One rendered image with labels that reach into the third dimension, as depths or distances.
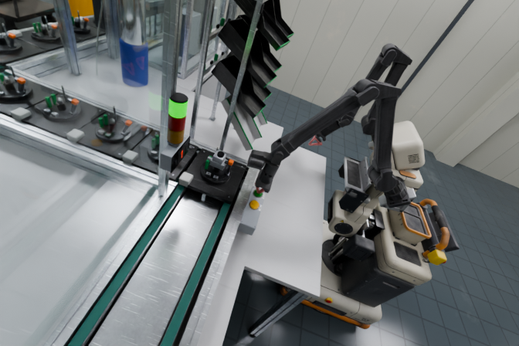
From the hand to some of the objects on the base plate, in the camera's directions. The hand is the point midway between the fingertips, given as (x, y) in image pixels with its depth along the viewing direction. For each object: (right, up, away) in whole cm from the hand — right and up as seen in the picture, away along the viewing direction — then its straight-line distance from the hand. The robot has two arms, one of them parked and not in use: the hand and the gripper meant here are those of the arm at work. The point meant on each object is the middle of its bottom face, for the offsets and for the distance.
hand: (259, 191), depth 108 cm
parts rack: (-26, +27, +36) cm, 52 cm away
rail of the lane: (-15, -21, -13) cm, 29 cm away
